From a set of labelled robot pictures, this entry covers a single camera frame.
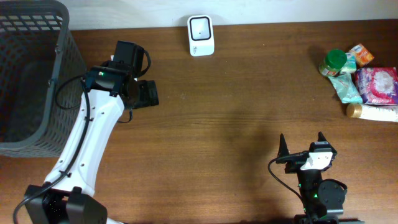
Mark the teal wet wipes pack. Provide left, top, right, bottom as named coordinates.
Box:
left=329, top=73, right=363, bottom=104

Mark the white bamboo print tube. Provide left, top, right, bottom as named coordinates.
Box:
left=346, top=103, right=397, bottom=122

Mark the red purple pad package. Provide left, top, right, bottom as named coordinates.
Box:
left=354, top=67, right=397, bottom=105

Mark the teal Kleenex tissue pack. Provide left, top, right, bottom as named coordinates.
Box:
left=340, top=53, right=357, bottom=74

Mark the green lid jar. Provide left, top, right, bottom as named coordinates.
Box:
left=318, top=49, right=347, bottom=77

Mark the orange Kleenex tissue pack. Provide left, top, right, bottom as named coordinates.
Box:
left=349, top=44, right=374, bottom=67

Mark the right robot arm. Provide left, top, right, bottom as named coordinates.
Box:
left=267, top=132, right=363, bottom=224

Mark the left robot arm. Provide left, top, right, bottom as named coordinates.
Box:
left=12, top=41, right=159, bottom=223

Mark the white barcode scanner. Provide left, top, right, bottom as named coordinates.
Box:
left=187, top=15, right=215, bottom=57

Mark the grey plastic mesh basket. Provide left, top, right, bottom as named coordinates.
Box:
left=1, top=1, right=86, bottom=157

